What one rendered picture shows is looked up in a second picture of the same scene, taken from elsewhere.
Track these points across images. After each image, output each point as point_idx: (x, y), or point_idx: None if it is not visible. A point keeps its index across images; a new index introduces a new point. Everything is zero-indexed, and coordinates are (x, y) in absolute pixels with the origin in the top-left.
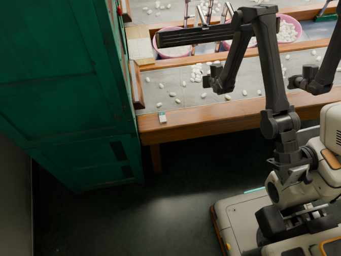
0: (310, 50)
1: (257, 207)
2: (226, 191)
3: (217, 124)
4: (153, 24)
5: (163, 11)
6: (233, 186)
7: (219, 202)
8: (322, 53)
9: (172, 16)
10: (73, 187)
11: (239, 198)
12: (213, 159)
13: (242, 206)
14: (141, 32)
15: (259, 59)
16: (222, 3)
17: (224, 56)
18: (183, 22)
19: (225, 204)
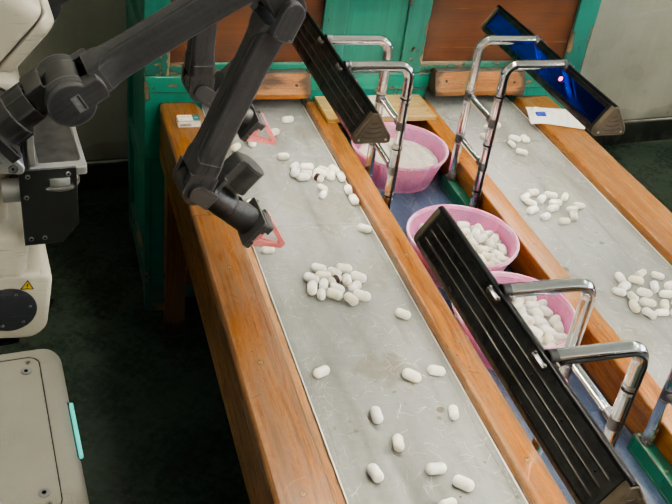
0: (450, 371)
1: (23, 413)
2: (107, 453)
3: (182, 198)
4: (446, 126)
5: (500, 147)
6: (119, 470)
7: (52, 352)
8: (442, 396)
9: (492, 158)
10: (129, 188)
11: (53, 384)
12: (205, 432)
13: (32, 386)
14: (412, 109)
15: (382, 267)
16: (578, 230)
17: (370, 205)
18: (467, 161)
19: (42, 356)
